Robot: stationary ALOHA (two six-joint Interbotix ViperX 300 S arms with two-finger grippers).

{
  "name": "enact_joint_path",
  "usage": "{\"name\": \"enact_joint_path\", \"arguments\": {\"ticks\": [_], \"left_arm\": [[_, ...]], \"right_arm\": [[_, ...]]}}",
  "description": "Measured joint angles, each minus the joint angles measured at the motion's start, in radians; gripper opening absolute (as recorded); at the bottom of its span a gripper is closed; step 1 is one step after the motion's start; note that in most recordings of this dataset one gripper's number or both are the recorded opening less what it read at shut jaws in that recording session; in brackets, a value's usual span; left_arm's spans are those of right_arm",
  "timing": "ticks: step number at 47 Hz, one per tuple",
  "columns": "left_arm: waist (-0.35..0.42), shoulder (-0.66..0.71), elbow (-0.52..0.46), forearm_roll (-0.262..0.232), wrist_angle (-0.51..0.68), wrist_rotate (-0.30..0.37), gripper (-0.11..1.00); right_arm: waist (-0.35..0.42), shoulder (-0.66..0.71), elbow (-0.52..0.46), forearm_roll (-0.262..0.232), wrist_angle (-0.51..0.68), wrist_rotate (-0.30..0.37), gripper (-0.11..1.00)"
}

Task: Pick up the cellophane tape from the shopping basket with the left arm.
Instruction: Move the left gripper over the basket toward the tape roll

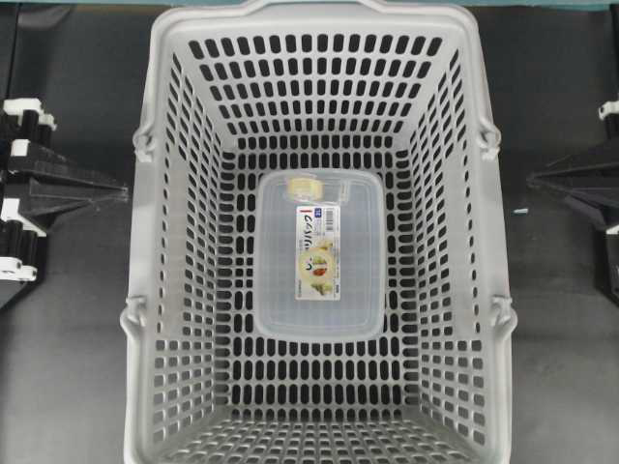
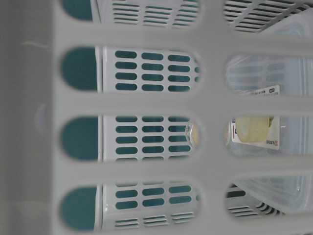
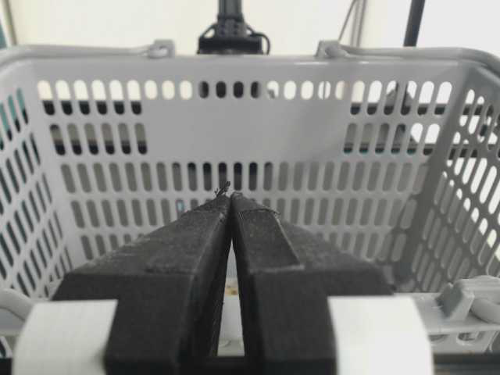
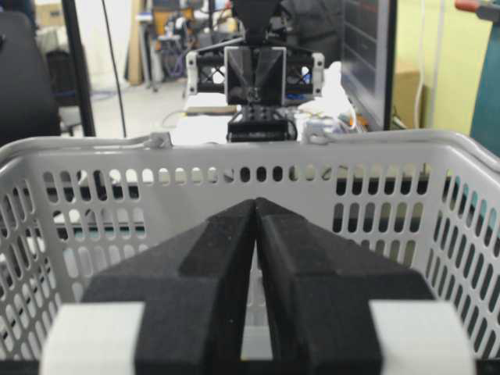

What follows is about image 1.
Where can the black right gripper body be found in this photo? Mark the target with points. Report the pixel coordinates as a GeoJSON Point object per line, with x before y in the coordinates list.
{"type": "Point", "coordinates": [608, 113]}

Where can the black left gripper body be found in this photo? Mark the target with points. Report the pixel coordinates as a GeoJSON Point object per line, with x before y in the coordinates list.
{"type": "Point", "coordinates": [24, 126]}

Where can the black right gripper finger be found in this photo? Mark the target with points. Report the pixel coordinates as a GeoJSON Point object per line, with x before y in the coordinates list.
{"type": "Point", "coordinates": [598, 205]}
{"type": "Point", "coordinates": [578, 175]}

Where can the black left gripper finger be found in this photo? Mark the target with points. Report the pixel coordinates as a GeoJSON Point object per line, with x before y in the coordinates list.
{"type": "Point", "coordinates": [72, 166]}
{"type": "Point", "coordinates": [36, 205]}

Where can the grey plastic shopping basket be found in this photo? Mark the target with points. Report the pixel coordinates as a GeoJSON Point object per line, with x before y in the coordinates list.
{"type": "Point", "coordinates": [234, 93]}

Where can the cellophane tape in clear dispenser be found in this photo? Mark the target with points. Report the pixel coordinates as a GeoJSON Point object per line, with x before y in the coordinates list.
{"type": "Point", "coordinates": [314, 190]}

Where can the clear plastic food container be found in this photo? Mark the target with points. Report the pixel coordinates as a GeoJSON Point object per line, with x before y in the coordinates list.
{"type": "Point", "coordinates": [319, 269]}

